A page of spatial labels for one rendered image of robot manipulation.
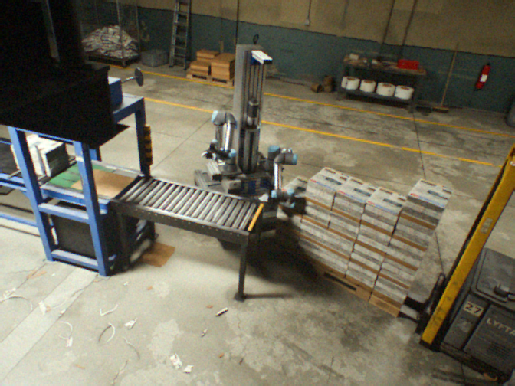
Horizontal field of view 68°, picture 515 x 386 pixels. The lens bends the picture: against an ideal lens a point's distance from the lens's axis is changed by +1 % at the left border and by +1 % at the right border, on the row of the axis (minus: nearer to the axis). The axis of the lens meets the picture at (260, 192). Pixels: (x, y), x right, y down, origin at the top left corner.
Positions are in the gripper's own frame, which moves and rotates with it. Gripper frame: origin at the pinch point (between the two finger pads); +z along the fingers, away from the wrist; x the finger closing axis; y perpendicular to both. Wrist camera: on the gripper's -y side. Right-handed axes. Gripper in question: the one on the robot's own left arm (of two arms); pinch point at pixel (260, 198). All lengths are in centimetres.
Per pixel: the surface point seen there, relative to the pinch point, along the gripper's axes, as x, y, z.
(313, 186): -3, 26, -50
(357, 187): -11, 30, -89
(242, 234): 63, 3, -2
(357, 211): 11, 18, -93
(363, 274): 19, -46, -114
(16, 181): 67, 3, 223
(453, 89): -671, -28, -288
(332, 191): 3, 29, -67
